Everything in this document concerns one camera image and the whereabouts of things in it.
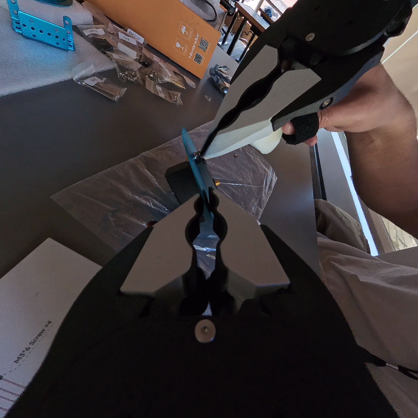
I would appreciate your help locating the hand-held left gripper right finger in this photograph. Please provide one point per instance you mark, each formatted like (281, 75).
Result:
(258, 258)

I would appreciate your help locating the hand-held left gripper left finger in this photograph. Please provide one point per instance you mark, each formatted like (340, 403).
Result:
(156, 258)

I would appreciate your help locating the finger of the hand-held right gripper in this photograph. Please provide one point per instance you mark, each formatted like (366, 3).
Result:
(287, 94)
(254, 71)

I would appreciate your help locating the black servo motor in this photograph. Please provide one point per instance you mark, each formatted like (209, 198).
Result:
(181, 184)

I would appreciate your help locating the blue round metal plate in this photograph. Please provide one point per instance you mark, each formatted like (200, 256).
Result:
(199, 176)

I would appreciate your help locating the dark grey desk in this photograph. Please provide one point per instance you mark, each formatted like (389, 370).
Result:
(81, 130)

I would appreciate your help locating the person's right hand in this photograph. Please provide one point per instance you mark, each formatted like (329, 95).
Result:
(375, 107)

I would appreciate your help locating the dark blue plastic bundle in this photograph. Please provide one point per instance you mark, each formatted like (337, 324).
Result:
(220, 78)

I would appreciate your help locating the beige window blinds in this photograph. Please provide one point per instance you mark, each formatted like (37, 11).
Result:
(403, 52)

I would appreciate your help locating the clear plastic bag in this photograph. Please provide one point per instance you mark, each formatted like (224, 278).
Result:
(114, 196)

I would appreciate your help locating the orange cardboard box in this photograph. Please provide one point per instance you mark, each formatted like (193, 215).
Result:
(156, 26)

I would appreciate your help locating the pile of clear hardware bags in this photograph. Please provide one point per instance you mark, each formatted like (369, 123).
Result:
(130, 65)

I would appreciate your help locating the white instruction sheet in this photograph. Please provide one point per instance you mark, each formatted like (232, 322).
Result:
(39, 310)

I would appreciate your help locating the white foam sheet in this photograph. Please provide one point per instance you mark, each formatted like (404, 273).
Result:
(32, 71)

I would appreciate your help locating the blue metal U bracket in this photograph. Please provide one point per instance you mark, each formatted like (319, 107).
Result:
(42, 31)

